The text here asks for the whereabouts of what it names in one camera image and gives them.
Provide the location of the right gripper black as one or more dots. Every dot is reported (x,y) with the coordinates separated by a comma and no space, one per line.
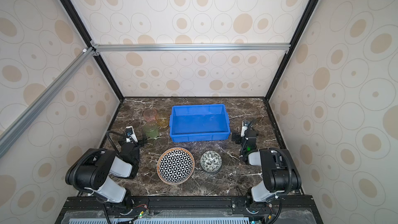
(241,138)

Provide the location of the flower pattern orange rim plate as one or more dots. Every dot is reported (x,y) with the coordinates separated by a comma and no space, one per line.
(175,166)

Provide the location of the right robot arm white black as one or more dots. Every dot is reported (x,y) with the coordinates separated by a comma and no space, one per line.
(279,173)

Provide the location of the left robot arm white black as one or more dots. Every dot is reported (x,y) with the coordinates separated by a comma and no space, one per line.
(91,172)

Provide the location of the blue plastic bin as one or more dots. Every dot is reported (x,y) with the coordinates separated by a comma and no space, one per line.
(196,123)

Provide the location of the green transparent cup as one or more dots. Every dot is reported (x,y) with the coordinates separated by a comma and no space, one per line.
(151,129)

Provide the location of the pink transparent cup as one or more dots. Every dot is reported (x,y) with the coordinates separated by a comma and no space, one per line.
(150,115)

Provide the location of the yellow transparent cup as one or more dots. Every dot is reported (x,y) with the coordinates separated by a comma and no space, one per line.
(162,118)

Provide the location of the green floral ceramic bowl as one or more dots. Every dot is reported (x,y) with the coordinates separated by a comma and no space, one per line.
(211,162)

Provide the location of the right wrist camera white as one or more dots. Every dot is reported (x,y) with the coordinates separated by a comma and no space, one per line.
(245,126)

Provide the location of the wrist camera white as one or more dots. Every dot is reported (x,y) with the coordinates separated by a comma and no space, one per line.
(245,126)
(129,131)

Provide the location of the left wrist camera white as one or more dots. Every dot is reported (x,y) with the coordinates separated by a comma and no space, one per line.
(129,131)

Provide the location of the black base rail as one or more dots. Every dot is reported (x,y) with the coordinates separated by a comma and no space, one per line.
(190,210)

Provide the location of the left diagonal aluminium frame bar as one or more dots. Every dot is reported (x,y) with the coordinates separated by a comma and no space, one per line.
(17,128)

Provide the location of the horizontal aluminium frame bar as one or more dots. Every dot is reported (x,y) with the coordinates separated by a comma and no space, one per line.
(192,47)

